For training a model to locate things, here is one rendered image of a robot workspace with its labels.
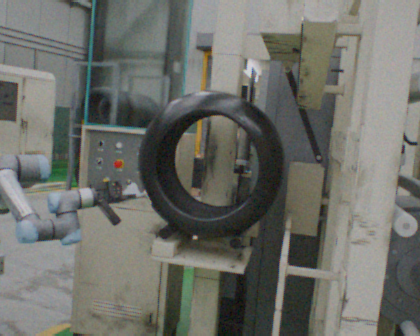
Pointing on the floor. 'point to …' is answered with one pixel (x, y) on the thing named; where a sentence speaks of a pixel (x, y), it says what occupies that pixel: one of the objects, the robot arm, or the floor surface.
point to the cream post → (219, 155)
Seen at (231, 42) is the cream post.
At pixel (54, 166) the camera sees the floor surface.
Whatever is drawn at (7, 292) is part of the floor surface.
